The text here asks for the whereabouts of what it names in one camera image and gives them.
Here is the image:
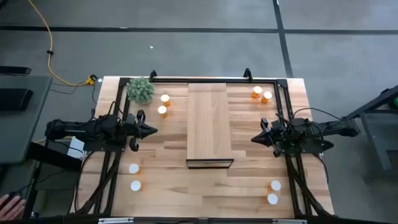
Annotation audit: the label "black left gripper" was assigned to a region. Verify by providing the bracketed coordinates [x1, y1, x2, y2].
[124, 109, 159, 152]

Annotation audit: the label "silver metal bracket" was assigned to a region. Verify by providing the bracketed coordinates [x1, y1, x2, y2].
[272, 218, 308, 224]
[98, 217, 135, 224]

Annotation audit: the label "white paper sheet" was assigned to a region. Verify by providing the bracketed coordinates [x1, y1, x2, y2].
[67, 136, 86, 159]

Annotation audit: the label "black cable bundle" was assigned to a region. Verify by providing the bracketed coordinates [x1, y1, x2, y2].
[286, 154, 333, 217]
[74, 151, 122, 215]

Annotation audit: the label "black flat bar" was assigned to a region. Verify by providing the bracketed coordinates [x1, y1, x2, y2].
[27, 141, 84, 172]

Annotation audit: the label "black floor tape strip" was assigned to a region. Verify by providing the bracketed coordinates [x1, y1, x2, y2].
[0, 25, 398, 35]
[272, 0, 294, 78]

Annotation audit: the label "green potted plant patterned pot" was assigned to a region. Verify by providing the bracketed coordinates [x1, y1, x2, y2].
[126, 77, 155, 106]

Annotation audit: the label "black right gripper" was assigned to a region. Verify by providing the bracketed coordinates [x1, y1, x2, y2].
[251, 117, 289, 157]

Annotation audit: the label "black metal table frame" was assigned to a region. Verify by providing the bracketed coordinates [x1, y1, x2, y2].
[347, 84, 398, 172]

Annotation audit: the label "grey desk top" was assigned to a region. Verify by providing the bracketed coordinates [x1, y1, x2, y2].
[0, 74, 53, 164]

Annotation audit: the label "person's hand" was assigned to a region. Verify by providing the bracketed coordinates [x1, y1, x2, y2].
[0, 194, 26, 221]

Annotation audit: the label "black flat device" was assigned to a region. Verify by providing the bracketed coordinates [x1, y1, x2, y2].
[0, 65, 33, 75]

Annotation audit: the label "black aluminium table frame rails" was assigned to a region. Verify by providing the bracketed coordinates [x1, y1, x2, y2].
[93, 76, 315, 218]

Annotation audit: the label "yellow extension cable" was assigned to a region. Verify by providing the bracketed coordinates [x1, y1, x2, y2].
[27, 0, 94, 87]

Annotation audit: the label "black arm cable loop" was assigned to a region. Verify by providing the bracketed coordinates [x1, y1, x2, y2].
[292, 107, 343, 125]

